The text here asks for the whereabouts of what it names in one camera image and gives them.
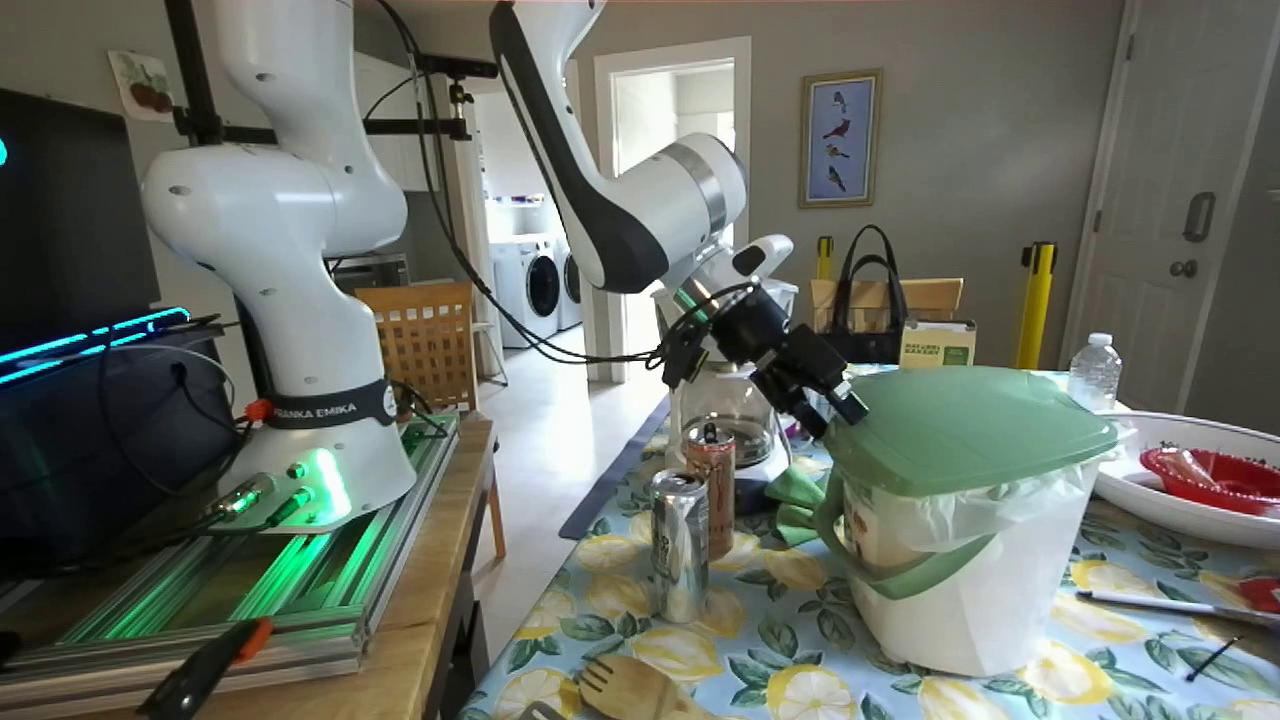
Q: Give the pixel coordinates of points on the black handbag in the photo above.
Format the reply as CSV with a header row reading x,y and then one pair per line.
x,y
867,340

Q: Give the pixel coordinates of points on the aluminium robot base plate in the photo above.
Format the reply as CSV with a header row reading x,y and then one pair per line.
x,y
264,575

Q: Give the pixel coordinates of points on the dark box with blue light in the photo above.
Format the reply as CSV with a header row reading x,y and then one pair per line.
x,y
94,453

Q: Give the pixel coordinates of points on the lemon print tablecloth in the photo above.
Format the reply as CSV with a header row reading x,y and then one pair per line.
x,y
803,625

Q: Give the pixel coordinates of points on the wooden lattice back chair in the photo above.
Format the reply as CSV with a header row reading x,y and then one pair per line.
x,y
427,347

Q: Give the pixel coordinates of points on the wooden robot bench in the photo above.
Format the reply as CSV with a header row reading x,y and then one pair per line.
x,y
427,600

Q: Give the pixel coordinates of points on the orange drink can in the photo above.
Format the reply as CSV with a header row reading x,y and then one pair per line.
x,y
722,495

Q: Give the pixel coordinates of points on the orange black hand tool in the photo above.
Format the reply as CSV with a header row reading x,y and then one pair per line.
x,y
200,675

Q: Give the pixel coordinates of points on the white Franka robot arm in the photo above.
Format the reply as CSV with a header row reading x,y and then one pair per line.
x,y
282,212

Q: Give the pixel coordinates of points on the green cloth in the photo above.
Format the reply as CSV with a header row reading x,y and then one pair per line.
x,y
798,505

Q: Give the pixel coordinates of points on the silver drink can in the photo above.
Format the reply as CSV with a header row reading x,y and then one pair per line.
x,y
679,552

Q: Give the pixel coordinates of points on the brown green carton box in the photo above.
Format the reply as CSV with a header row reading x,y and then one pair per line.
x,y
936,347

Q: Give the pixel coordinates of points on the red bowl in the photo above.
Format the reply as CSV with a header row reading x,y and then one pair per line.
x,y
1214,479

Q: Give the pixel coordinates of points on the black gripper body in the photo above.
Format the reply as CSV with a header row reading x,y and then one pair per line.
x,y
780,351

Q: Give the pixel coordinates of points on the framed bird picture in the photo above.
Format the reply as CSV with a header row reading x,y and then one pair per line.
x,y
840,140

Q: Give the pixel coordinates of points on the black monitor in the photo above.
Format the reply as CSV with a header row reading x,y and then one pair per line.
x,y
64,226

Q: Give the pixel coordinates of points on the clear plastic water bottle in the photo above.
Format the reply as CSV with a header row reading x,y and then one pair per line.
x,y
1099,372

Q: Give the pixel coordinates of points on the white door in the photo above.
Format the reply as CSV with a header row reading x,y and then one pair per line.
x,y
1175,133

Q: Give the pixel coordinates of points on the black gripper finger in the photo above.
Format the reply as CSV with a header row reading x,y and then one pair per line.
x,y
845,403
803,415

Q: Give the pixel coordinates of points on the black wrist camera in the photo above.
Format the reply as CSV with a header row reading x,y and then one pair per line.
x,y
683,351

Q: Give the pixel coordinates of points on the translucent bin liner bag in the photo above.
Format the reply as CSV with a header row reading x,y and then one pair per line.
x,y
1015,514

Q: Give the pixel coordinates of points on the white washing machine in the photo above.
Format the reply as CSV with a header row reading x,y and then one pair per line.
x,y
524,292

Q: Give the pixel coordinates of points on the small unframed wall picture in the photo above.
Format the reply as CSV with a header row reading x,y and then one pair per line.
x,y
143,85

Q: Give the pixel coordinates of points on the wooden fork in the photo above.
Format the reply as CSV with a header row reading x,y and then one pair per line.
x,y
635,691

